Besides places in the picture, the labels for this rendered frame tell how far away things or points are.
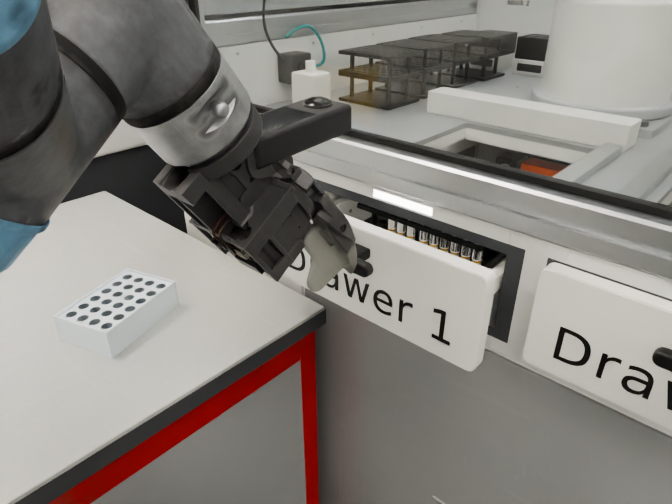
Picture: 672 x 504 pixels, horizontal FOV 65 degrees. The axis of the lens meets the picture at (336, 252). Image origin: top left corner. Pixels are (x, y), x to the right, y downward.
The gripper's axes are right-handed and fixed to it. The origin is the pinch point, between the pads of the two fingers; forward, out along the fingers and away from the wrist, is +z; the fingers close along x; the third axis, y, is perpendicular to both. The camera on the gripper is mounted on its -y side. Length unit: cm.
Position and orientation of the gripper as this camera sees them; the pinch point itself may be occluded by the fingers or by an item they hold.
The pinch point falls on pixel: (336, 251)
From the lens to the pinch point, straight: 53.1
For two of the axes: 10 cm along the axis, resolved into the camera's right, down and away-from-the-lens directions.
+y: -5.5, 8.0, -2.5
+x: 7.4, 3.2, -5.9
